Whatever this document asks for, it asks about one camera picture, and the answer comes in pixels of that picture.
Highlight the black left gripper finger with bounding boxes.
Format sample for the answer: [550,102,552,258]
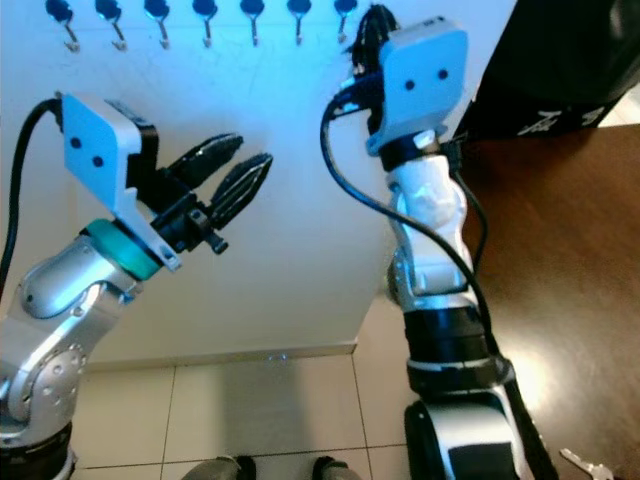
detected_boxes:
[164,133,247,192]
[208,152,276,229]

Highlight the black box with white logos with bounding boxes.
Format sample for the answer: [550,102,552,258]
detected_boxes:
[458,0,640,139]

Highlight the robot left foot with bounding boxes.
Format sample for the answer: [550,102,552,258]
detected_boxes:
[188,455,258,480]

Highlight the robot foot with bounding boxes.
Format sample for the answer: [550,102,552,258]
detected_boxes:
[310,457,371,480]
[188,455,258,480]

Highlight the brown wooden table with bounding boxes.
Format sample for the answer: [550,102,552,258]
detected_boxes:
[455,120,640,480]

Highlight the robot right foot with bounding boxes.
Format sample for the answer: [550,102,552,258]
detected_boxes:
[310,457,371,480]

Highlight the single silver key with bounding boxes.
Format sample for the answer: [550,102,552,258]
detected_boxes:
[558,448,613,480]

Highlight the black knob wall hook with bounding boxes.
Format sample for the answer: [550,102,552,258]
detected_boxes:
[46,0,79,53]
[145,0,171,49]
[241,0,266,46]
[334,0,359,43]
[193,0,219,48]
[287,0,312,45]
[95,0,126,51]

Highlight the blue-white right wrist camera mount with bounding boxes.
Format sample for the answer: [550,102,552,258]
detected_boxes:
[365,17,471,157]

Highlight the blue-white wrist camera mount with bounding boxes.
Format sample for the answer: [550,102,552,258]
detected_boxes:
[60,92,183,272]
[365,17,471,157]

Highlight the blue-white left wrist camera mount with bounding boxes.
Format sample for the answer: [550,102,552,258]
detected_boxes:
[60,92,183,272]

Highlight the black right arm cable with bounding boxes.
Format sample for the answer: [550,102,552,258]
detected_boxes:
[318,80,561,480]

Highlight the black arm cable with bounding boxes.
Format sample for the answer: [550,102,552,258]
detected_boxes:
[0,97,66,301]
[318,80,561,480]

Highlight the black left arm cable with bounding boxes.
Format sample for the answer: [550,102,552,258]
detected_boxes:
[0,97,66,301]

